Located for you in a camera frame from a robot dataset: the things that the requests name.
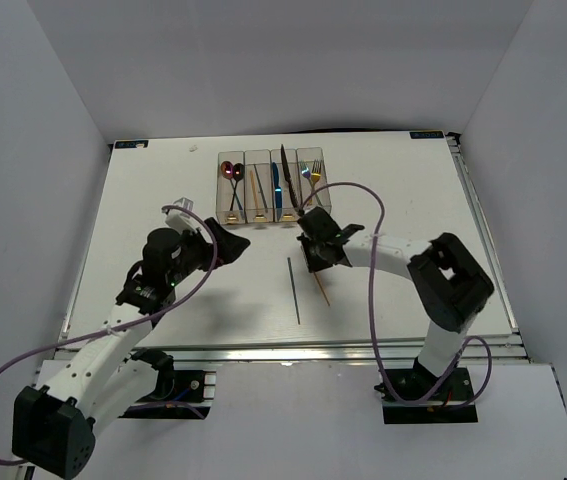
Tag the blue corner sticker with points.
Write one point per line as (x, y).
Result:
(427, 134)
(131, 144)

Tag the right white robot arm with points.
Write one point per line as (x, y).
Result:
(452, 286)

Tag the rainbow fork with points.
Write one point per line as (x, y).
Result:
(304, 164)

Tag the blue knife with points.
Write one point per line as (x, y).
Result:
(277, 187)

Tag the black knife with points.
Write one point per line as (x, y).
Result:
(288, 178)

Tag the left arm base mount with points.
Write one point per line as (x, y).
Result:
(180, 393)

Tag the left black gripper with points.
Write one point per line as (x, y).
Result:
(232, 246)

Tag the black spoon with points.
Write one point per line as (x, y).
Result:
(238, 172)

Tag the orange chopstick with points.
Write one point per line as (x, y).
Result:
(322, 288)
(253, 188)

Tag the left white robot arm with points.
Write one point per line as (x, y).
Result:
(55, 427)

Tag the left blue corner sticker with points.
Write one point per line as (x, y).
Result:
(131, 144)

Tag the rainbow spoon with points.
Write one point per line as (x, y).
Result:
(227, 171)

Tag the right blue corner sticker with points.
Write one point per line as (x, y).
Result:
(427, 134)

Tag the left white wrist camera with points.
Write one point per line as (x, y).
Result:
(180, 215)

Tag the gold fork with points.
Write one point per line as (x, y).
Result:
(313, 175)

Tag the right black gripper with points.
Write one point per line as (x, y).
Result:
(313, 265)

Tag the clear container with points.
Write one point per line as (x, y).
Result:
(322, 199)
(224, 215)
(287, 213)
(262, 159)

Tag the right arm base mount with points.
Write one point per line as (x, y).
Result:
(448, 405)

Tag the blue chopstick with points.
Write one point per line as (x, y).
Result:
(294, 290)
(260, 189)

